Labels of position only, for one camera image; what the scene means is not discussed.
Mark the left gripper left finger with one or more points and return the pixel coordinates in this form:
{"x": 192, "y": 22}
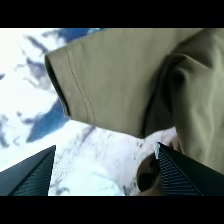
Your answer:
{"x": 30, "y": 176}

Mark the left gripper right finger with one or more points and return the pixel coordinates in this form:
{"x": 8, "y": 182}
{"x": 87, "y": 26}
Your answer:
{"x": 190, "y": 176}

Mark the brown T-shirt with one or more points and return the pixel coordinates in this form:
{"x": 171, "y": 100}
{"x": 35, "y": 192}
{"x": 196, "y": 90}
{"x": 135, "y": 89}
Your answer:
{"x": 116, "y": 83}

